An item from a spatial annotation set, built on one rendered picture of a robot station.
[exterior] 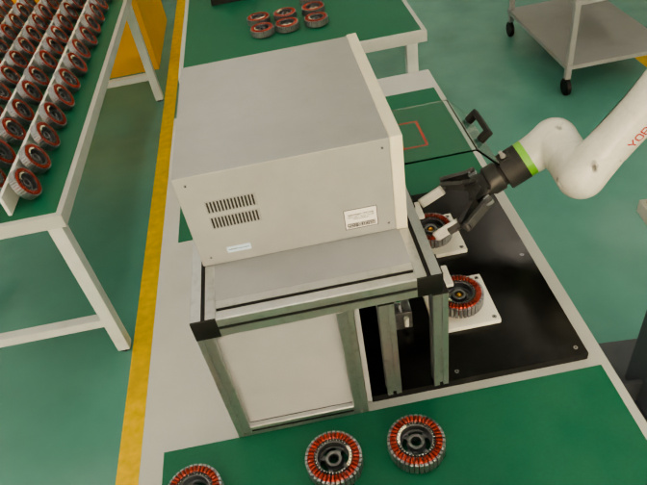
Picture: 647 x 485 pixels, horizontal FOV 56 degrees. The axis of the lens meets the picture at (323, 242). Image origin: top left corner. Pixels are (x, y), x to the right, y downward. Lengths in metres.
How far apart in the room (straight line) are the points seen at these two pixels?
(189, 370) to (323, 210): 0.59
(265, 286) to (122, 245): 2.14
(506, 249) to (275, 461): 0.77
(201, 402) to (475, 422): 0.59
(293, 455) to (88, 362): 1.55
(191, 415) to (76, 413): 1.19
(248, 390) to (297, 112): 0.55
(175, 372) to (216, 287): 0.43
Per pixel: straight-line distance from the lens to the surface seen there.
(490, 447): 1.28
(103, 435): 2.45
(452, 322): 1.41
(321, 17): 2.97
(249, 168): 1.02
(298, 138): 1.05
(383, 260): 1.08
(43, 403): 2.66
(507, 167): 1.52
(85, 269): 2.34
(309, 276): 1.07
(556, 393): 1.37
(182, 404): 1.43
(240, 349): 1.13
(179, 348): 1.54
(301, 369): 1.19
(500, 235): 1.65
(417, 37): 2.81
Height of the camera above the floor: 1.87
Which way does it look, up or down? 41 degrees down
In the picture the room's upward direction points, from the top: 11 degrees counter-clockwise
